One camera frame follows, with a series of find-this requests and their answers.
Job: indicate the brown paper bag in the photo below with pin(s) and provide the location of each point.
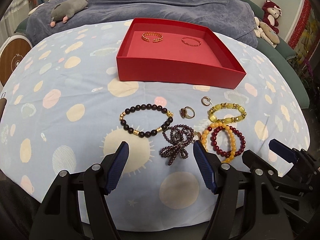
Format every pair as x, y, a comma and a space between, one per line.
3, 103

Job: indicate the dark blue velvet blanket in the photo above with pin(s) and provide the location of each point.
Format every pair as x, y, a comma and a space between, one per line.
233, 18

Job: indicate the red monkey plush toy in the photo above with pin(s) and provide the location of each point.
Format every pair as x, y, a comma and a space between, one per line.
271, 13

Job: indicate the purple garnet bead strand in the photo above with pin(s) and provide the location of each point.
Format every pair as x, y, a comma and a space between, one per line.
179, 137

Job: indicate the blue planet print sheet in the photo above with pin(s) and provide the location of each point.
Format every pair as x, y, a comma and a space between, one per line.
64, 101

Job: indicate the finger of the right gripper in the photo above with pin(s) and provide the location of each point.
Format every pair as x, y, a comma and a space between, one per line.
290, 155
263, 178

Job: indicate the grey mouse plush toy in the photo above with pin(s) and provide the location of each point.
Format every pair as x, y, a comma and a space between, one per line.
65, 10

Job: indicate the red cardboard box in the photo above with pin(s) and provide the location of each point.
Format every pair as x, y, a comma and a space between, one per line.
210, 64

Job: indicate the beige cookie plush toy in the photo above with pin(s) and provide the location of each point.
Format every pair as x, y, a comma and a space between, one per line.
262, 30

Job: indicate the gold hoop earring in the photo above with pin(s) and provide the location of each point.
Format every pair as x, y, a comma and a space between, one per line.
206, 101

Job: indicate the round wooden white device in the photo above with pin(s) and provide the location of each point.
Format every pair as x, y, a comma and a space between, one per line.
13, 50

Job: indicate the rose gold thin bangle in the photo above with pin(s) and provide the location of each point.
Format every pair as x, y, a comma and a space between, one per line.
191, 41

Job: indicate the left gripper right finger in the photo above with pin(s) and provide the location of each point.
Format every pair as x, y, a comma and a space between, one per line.
263, 215

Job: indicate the gold ring red stone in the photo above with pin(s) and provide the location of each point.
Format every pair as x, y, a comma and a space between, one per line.
187, 113

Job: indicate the gold chain bangle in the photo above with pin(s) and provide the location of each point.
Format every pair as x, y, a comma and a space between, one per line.
153, 37

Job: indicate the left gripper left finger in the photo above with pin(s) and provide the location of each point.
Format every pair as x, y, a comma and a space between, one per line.
58, 216

